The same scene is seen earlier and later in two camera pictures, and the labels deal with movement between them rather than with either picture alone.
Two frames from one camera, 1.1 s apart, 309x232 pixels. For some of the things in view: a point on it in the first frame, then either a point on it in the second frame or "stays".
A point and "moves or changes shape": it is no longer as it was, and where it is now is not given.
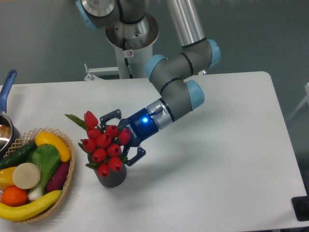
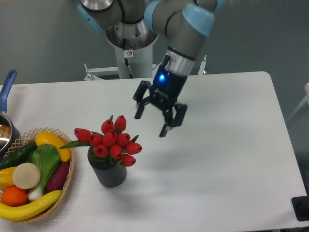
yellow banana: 12,213 stays
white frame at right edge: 306,87 stays
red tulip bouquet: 104,144 moves or changes shape
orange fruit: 14,196 stays
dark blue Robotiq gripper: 142,126 to 166,87
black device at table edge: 300,205 stays
